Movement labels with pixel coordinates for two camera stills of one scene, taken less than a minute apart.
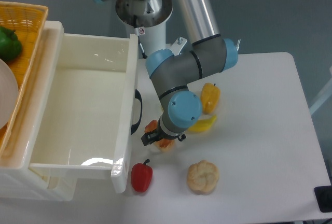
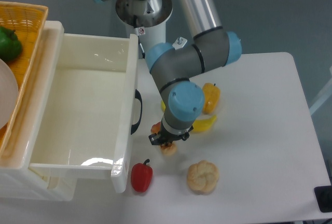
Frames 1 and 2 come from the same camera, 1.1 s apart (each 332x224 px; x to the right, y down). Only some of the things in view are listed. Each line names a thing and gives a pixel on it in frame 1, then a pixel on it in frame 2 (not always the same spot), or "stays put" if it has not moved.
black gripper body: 159,134 -> 164,136
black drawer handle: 137,96 stays put
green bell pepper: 10,46 stays put
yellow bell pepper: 210,96 stays put
